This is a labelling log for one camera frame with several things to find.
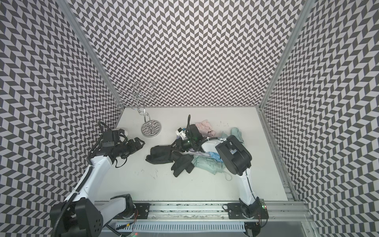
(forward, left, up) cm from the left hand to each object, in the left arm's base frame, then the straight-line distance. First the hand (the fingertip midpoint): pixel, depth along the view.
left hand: (139, 147), depth 83 cm
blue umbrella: (-2, -45, -9) cm, 45 cm away
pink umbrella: (+19, -39, -9) cm, 44 cm away
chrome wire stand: (+21, +1, -10) cm, 23 cm away
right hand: (0, -17, -5) cm, 18 cm away
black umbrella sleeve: (-1, -11, -8) cm, 13 cm away
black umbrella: (-7, -26, -5) cm, 28 cm away
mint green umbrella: (-8, -41, -8) cm, 43 cm away
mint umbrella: (+15, -60, -9) cm, 63 cm away
